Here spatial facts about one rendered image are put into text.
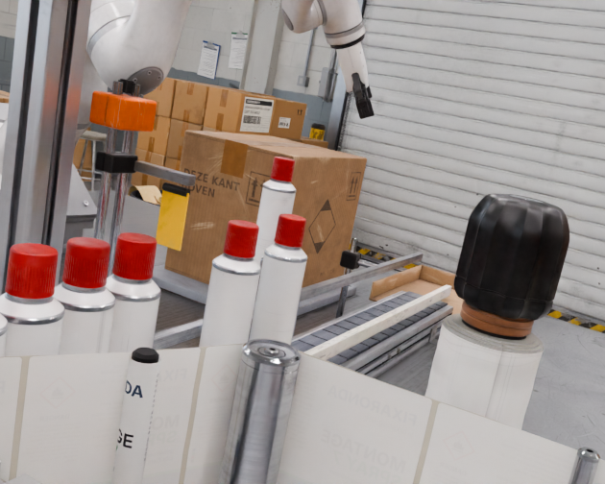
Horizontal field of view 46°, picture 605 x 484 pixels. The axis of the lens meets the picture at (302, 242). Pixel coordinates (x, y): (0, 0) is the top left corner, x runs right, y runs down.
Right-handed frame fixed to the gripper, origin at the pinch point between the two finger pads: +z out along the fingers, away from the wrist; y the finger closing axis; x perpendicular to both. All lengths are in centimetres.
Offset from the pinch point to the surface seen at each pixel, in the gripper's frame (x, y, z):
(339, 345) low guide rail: -6, 77, -2
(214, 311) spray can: -14, 91, -24
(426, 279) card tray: 3.4, 9.2, 45.3
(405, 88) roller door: 4, -354, 160
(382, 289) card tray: -5.3, 26.3, 31.2
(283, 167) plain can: -10, 53, -18
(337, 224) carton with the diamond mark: -9.5, 28.8, 10.3
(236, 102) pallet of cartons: -94, -253, 94
